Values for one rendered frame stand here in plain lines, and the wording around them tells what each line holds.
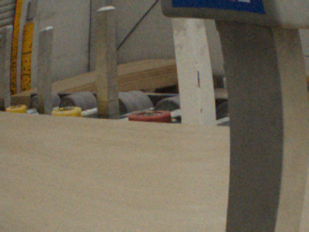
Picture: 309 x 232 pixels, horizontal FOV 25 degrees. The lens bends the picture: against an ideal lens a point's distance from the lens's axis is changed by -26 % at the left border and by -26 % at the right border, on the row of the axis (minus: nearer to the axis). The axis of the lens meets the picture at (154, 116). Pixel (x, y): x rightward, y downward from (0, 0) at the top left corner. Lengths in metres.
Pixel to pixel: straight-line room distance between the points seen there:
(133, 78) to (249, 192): 8.03
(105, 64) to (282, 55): 1.60
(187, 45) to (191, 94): 0.09
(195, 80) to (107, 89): 0.37
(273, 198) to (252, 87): 0.05
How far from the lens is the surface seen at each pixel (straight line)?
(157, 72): 8.63
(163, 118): 1.71
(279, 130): 0.34
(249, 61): 0.34
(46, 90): 2.11
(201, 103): 1.61
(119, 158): 1.36
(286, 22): 0.31
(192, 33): 1.59
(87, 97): 2.61
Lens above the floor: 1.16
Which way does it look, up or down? 9 degrees down
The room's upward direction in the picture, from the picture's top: 4 degrees counter-clockwise
